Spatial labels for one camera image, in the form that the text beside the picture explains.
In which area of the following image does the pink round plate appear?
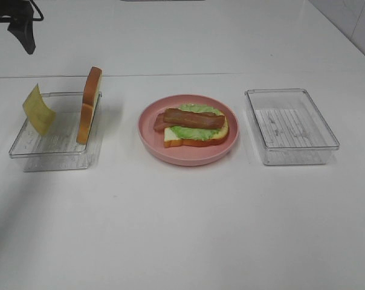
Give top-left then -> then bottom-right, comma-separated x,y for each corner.
138,94 -> 239,166

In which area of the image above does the tray bacon strip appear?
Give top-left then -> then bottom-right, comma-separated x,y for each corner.
163,108 -> 225,129
153,113 -> 170,132

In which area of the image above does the clear plastic tray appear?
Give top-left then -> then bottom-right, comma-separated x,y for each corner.
245,88 -> 340,166
8,92 -> 103,172

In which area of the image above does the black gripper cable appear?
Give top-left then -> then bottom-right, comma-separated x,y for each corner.
30,0 -> 45,22

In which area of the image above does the clear right plastic tray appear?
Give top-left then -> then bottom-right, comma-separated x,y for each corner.
245,88 -> 340,166

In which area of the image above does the standing bread slice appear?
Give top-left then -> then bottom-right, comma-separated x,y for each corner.
76,66 -> 102,144

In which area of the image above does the clear left plastic tray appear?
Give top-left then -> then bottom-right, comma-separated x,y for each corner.
8,92 -> 103,172

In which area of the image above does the yellow cheese slice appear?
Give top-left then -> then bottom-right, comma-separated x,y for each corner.
22,84 -> 56,136

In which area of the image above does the bread slice sandwich base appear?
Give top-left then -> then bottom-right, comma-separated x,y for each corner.
164,118 -> 229,148

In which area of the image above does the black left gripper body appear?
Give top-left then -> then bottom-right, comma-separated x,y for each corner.
0,0 -> 34,23

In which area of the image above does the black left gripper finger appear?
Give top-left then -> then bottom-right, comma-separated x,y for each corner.
7,19 -> 36,55

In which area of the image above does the green lettuce leaf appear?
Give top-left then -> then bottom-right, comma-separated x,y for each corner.
154,103 -> 228,147

